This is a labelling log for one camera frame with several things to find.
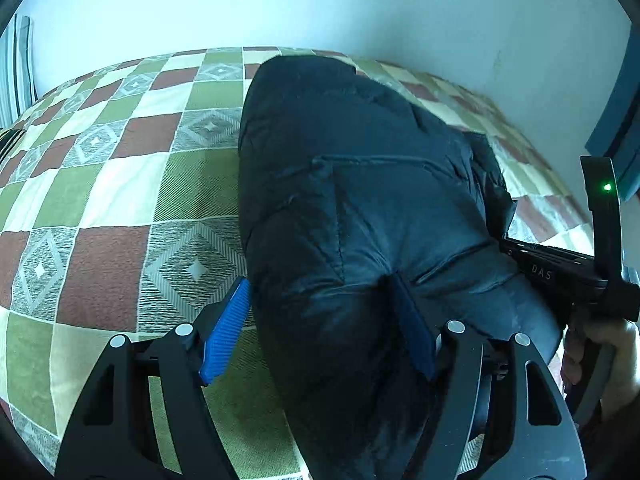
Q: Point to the person's right hand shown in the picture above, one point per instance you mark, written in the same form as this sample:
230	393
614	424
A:
623	386

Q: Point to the black puffer jacket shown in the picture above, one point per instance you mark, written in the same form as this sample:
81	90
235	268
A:
342	184

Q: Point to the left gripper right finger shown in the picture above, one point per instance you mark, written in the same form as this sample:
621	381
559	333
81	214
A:
499	414

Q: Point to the checkered patchwork bedspread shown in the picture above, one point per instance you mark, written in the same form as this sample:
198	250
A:
118	216

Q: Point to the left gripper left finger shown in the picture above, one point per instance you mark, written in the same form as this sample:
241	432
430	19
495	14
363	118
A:
111	432

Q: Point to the yellow black striped pillow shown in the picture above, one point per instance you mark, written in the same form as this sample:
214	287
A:
8	140

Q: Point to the blue striped pillow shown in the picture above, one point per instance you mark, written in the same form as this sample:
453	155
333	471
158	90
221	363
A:
18	90

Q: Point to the blue curtain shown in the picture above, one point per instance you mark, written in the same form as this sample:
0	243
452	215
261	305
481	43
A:
617	134

